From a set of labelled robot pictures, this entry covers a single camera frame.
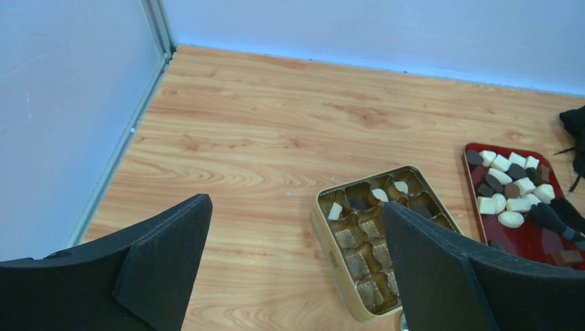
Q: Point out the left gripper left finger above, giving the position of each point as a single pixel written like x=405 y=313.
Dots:
x=137 y=278

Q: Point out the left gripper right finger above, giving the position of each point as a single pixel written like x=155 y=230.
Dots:
x=447 y=281

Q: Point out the red chocolate tray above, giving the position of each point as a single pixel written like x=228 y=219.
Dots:
x=504 y=183

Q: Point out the white chocolate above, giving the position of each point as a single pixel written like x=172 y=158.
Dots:
x=380 y=194
x=335 y=212
x=402 y=186

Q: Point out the gold chocolate tin box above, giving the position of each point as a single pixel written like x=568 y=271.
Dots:
x=355 y=246

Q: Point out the dark chocolate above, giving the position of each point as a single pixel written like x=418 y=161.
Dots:
x=358 y=203

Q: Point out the metal tongs black tips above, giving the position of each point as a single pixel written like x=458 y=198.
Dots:
x=561 y=217

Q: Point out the black cloth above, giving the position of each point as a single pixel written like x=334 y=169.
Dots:
x=573 y=123

